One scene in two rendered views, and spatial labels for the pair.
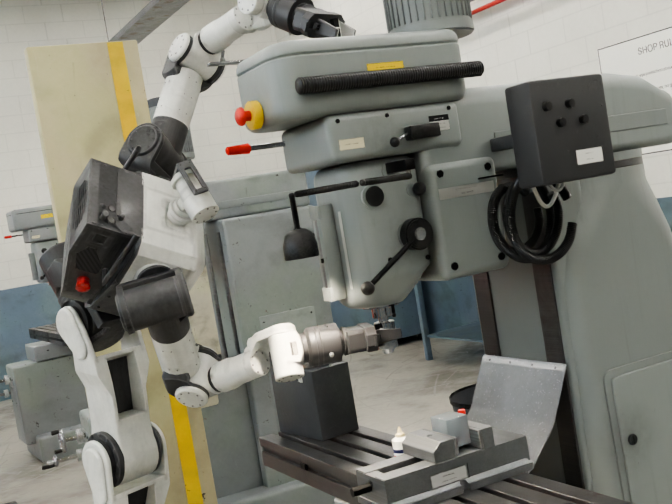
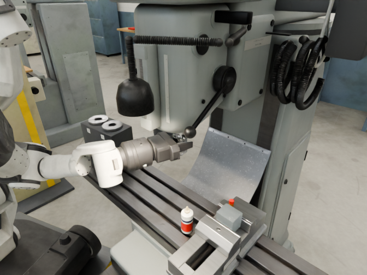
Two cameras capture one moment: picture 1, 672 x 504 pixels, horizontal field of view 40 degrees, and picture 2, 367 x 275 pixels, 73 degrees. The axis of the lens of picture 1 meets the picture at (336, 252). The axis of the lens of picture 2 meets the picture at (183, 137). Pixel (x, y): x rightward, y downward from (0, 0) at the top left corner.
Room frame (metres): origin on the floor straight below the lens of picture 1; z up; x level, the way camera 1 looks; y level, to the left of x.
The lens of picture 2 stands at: (1.45, 0.14, 1.65)
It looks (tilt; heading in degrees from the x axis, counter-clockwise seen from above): 30 degrees down; 340
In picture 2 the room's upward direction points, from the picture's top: straight up
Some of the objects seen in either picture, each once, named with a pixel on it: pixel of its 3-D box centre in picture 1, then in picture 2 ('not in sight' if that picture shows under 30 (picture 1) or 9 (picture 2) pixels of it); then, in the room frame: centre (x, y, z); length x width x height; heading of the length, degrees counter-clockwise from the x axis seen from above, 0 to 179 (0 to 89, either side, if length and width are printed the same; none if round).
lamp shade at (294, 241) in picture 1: (299, 243); (134, 94); (1.90, 0.07, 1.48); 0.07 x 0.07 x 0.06
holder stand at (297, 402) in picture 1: (312, 395); (108, 140); (2.52, 0.13, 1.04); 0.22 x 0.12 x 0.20; 34
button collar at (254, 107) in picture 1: (253, 115); not in sight; (1.97, 0.12, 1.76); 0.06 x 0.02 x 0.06; 27
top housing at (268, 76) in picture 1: (350, 81); not in sight; (2.09, -0.09, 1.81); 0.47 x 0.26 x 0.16; 117
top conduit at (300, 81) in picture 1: (393, 77); not in sight; (1.96, -0.18, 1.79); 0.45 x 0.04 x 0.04; 117
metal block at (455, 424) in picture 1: (450, 429); (228, 219); (1.90, -0.17, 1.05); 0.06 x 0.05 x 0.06; 26
